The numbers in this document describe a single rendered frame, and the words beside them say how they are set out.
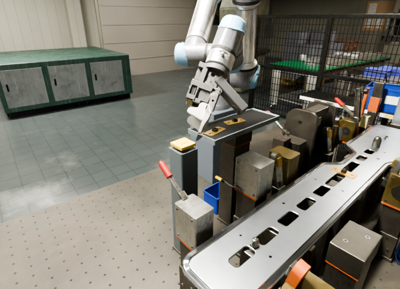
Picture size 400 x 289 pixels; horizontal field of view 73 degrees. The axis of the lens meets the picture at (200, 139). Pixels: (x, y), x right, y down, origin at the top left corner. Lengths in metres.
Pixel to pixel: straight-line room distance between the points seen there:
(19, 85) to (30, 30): 2.53
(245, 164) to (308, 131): 0.38
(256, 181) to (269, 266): 0.27
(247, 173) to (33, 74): 4.71
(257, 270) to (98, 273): 0.62
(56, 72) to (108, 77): 0.90
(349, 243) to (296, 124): 0.56
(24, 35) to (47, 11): 0.76
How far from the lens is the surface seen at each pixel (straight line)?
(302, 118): 1.16
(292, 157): 1.00
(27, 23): 7.57
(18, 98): 5.33
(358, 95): 1.53
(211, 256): 0.71
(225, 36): 0.78
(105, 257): 1.17
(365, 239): 0.81
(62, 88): 5.39
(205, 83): 0.72
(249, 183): 0.89
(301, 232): 0.81
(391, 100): 1.88
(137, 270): 1.10
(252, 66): 1.30
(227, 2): 6.09
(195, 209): 0.74
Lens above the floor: 1.53
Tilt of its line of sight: 24 degrees down
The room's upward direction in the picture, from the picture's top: straight up
